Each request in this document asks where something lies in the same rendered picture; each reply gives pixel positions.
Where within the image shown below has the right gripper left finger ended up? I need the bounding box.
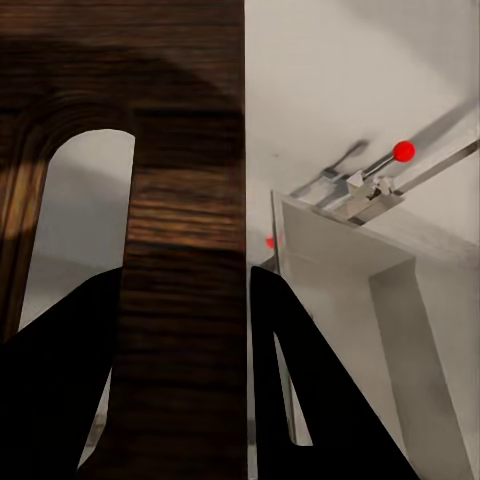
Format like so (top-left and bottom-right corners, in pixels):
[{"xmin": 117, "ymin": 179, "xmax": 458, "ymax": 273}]
[{"xmin": 0, "ymin": 267, "xmax": 122, "ymax": 480}]

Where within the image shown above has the cutting board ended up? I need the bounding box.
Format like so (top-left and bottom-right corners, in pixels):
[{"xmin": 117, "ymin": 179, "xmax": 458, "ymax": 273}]
[{"xmin": 0, "ymin": 0, "xmax": 248, "ymax": 480}]

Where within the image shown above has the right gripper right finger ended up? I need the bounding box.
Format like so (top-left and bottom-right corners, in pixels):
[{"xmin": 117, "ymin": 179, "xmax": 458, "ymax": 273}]
[{"xmin": 250, "ymin": 266, "xmax": 420, "ymax": 480}]

